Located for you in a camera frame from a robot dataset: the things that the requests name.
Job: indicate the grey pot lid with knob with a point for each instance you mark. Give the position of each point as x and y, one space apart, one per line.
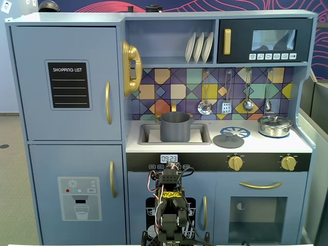
223 142

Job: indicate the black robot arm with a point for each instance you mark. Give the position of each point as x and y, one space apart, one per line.
170 179

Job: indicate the shiny steel pot lid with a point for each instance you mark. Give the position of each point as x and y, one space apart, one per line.
274 120

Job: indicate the grey plastic pot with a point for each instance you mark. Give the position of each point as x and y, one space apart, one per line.
175 128

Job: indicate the gold faucet spout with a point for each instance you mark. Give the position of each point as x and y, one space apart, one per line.
174 106

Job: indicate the grey sink basin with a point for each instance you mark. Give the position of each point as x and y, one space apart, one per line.
143 133

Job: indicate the digital clock display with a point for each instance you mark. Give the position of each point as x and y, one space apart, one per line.
169 158

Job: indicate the steel skimmer spoon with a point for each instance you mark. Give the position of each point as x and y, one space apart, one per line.
205 107

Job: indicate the colourful tile backsplash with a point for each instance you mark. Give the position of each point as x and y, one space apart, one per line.
179 82

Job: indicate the black stove control panel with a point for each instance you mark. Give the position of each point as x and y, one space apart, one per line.
205 161

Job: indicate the steel slotted spatula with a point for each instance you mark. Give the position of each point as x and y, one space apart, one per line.
226 107

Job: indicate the gold toy telephone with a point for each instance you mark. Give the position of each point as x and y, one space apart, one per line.
135 61

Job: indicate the blue dishwasher door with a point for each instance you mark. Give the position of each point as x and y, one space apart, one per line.
138 187

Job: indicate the white toy plate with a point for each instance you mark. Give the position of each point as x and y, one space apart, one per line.
189 48
208 46
198 47

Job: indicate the gold stove knob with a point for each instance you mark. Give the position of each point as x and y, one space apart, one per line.
289 163
235 163

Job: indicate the blue toy kitchen unit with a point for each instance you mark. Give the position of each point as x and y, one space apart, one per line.
169 38

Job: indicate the steel ladle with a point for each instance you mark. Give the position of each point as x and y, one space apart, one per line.
247 105

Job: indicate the black shopping list board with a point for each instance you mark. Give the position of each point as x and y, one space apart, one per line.
69 102

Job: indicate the blue oven door with window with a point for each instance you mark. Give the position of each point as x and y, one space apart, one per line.
223 210

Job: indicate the small steel spoon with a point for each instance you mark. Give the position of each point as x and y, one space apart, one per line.
268 105

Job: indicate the black microwave door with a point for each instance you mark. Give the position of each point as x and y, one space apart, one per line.
241 38

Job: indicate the black round container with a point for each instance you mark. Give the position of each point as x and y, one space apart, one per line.
153 8

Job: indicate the small black cylinder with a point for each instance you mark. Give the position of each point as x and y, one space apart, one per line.
130 9

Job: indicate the blue freezer door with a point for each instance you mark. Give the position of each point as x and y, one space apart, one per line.
51 164

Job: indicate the grey ice dispenser print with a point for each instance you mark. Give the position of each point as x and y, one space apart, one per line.
66 205

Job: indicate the blue fridge door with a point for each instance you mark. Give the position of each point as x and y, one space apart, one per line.
30 115

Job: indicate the round black floor cover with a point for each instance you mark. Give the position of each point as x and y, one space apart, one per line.
4 146

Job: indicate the black helmet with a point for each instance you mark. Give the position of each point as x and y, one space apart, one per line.
49 6

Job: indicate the face photo on wall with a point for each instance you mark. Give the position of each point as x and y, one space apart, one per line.
6 7

